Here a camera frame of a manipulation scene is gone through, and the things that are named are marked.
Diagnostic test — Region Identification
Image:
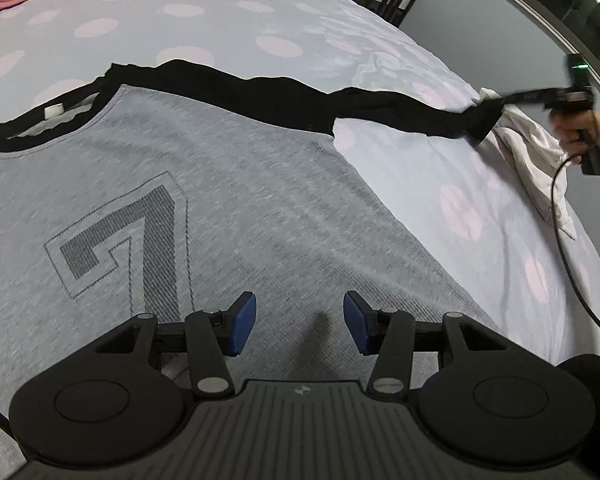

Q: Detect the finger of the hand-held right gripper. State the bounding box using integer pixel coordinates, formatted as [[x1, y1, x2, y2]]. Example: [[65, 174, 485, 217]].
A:
[[490, 89, 547, 111]]

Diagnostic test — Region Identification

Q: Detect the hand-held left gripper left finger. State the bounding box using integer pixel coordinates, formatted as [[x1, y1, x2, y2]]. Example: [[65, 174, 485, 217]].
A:
[[87, 291, 257, 396]]

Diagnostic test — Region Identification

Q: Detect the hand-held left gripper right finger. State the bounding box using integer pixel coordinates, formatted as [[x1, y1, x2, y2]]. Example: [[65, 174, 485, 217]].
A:
[[343, 289, 513, 396]]

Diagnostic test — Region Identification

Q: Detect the grey shirt with black sleeves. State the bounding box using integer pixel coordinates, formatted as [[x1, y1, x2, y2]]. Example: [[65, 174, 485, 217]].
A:
[[0, 59, 512, 471]]

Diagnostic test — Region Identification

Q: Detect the cream crumpled garment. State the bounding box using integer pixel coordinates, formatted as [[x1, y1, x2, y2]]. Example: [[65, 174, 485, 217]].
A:
[[480, 87, 578, 241]]

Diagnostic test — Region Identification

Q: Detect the dark window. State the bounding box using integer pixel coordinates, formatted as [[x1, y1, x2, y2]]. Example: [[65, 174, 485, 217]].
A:
[[500, 0, 600, 86]]

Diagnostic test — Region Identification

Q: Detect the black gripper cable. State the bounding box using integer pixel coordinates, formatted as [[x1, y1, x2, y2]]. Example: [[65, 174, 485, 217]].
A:
[[551, 152, 600, 346]]

